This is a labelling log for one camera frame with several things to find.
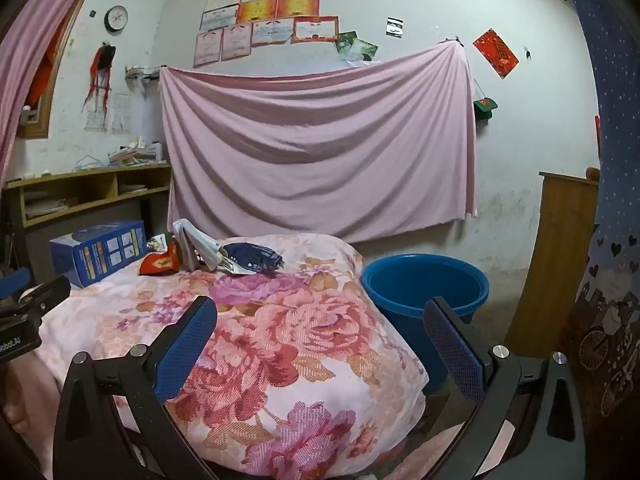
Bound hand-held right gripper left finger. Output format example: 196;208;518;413
52;296;218;480

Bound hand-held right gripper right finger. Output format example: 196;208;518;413
422;296;586;480

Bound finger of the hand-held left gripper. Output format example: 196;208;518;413
0;267;32;301
0;275;72;318

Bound blue plastic bucket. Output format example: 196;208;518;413
361;253;491;395

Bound red packet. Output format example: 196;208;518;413
138;242;183;276

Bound white wrapper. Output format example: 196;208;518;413
172;219;223;273

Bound dark blue snack bag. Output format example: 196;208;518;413
220;242;286;276

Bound person's left hand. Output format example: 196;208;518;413
0;360;51;436

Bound blue cardboard box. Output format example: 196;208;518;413
49;220;148;288

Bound stack of shelf books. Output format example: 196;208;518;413
24;195;68;218

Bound floral blanket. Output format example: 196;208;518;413
35;234;430;480

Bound wooden shelf unit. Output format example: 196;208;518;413
4;163;173;228

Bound wooden cabinet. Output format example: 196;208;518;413
506;171;600;358

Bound pile of books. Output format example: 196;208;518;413
107;137;163;166

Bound red black tassel ornament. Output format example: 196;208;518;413
82;42;118;111

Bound pink curtain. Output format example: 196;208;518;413
0;0;108;186

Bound blue starry curtain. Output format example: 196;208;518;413
552;0;640;480

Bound red paper envelope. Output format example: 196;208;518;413
472;28;520;80

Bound wooden window frame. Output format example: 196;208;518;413
15;10;76;140

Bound white wall papers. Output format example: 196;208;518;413
84;92;131;133

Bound pink cloth on wall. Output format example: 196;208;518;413
159;40;478;245

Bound metal wall shelf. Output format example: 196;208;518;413
124;64;163;81

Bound round wall clock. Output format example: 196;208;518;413
104;5;129;32

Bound group of wall certificates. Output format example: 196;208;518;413
192;0;371;68

